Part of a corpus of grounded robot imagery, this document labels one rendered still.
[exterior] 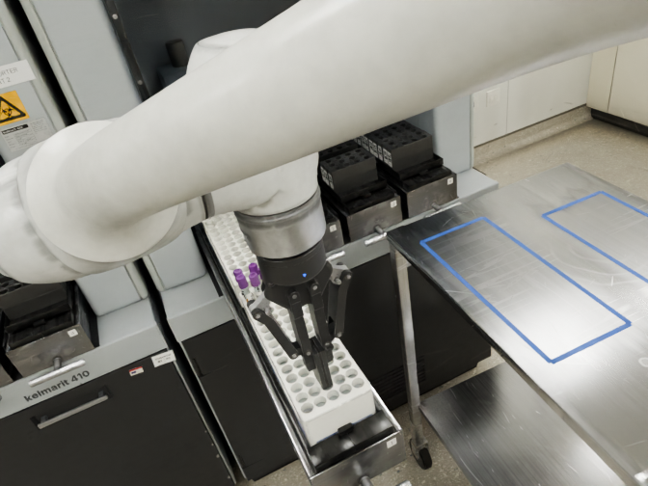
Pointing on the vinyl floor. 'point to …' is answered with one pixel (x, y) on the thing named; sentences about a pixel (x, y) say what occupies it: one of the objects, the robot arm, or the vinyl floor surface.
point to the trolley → (538, 331)
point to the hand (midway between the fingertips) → (319, 363)
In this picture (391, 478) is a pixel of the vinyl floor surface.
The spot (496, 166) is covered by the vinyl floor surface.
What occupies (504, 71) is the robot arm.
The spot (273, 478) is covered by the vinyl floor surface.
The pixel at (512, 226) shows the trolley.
